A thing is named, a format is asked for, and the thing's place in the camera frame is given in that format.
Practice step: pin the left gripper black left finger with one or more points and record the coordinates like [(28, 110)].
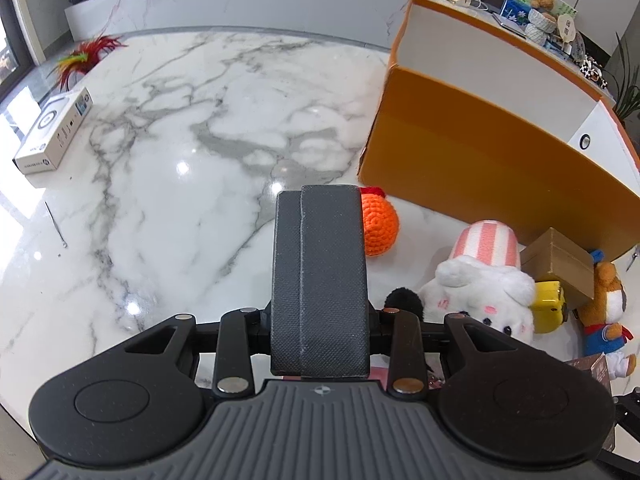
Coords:
[(285, 295)]

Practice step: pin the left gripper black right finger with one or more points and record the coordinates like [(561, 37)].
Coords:
[(334, 303)]

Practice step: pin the orange crochet ball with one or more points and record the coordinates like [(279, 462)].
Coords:
[(380, 221)]

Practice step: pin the white plush with striped hat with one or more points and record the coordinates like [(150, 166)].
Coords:
[(482, 278)]

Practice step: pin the fox plush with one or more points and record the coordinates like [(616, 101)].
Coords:
[(601, 319)]

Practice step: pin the yellow toy block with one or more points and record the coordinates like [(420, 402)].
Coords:
[(549, 308)]

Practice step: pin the small brown cardboard box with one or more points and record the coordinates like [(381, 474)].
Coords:
[(554, 257)]

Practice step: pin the orange storage box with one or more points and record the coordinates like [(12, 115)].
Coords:
[(476, 123)]

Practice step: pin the white product box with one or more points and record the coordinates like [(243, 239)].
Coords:
[(53, 131)]

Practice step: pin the red feather toy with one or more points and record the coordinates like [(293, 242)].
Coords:
[(84, 58)]

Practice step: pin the black white cow pattern item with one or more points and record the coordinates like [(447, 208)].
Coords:
[(592, 71)]

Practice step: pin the white woven pots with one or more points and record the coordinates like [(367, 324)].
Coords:
[(539, 27)]

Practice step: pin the green blue picture card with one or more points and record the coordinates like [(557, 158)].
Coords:
[(516, 11)]

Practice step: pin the potted green plant right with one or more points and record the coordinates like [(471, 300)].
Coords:
[(628, 99)]

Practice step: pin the teddy bear on shelf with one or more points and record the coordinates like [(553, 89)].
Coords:
[(542, 5)]

